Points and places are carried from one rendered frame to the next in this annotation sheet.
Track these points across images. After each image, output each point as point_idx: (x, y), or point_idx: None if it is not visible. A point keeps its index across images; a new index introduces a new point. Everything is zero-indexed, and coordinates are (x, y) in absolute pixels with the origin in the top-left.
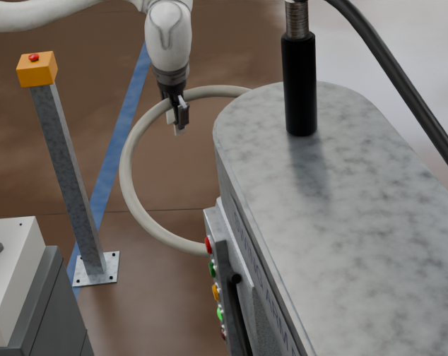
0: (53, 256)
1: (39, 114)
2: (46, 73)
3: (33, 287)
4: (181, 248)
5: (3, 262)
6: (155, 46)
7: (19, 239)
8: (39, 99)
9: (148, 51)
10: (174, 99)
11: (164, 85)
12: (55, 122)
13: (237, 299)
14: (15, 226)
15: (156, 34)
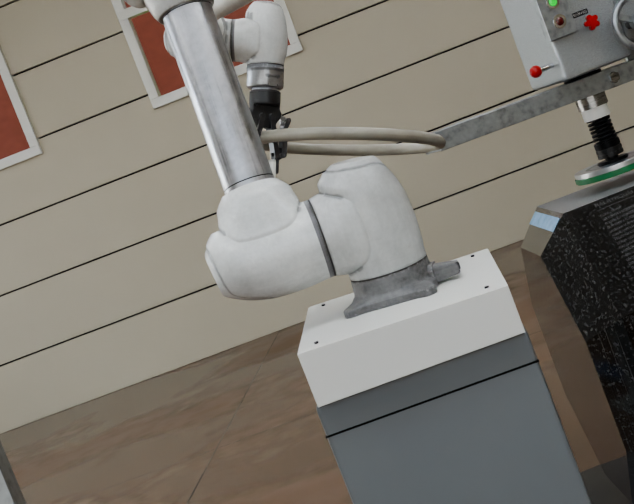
0: None
1: None
2: None
3: None
4: (440, 136)
5: None
6: (284, 26)
7: (353, 294)
8: None
9: (274, 42)
10: (278, 118)
11: (278, 92)
12: (13, 477)
13: None
14: (325, 306)
15: (282, 12)
